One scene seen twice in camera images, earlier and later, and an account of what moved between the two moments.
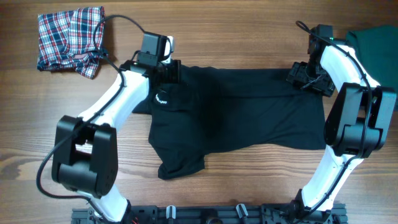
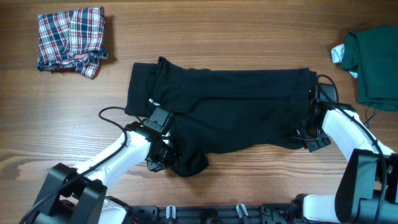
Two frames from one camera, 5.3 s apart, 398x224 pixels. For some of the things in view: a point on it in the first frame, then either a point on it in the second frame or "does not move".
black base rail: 280,213 does not move
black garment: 201,109 does not move
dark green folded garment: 377,50 does not move
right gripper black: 296,74 to 313,146
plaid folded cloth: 66,40 does not move
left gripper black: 175,68 to 153,164
